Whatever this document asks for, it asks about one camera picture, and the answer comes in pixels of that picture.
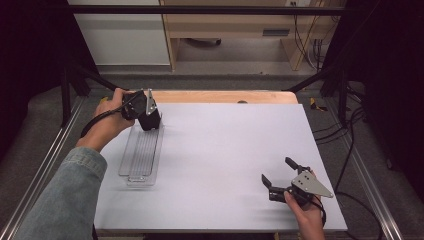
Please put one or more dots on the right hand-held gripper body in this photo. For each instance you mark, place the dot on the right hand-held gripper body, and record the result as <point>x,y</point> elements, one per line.
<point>308,186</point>

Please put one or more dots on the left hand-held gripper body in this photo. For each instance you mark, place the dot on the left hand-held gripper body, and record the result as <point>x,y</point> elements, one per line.
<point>140,105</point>

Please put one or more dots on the clear plastic packaging box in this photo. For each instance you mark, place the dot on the clear plastic packaging box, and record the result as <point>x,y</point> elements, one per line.
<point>143,153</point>

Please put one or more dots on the person's right hand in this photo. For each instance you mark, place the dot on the person's right hand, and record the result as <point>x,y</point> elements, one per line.
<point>308,220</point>

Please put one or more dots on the person's left hand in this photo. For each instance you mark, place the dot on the person's left hand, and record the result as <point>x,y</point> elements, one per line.
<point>106,123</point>

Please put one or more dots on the yellow black tape strip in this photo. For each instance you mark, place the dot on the yellow black tape strip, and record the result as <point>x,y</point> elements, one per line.
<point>104,98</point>
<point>315,104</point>

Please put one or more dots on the white board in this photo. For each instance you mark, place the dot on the white board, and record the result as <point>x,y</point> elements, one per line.
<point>233,200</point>

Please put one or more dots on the white cabinet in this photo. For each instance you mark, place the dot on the white cabinet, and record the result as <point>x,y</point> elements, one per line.
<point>123,40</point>

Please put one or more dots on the wooden table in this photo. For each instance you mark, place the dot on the wooden table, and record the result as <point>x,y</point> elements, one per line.
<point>216,96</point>

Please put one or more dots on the light wooden desk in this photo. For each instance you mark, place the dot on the light wooden desk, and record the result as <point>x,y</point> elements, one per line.
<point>233,25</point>

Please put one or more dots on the aluminium rail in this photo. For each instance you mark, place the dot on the aluminium rail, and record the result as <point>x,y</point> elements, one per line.
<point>40,160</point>
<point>366,180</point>

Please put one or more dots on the black metal frame stand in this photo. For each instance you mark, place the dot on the black metal frame stand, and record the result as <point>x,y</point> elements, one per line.
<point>66,96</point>
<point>341,96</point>

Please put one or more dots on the black horizontal frame bar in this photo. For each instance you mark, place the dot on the black horizontal frame bar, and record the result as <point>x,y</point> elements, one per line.
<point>200,10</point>

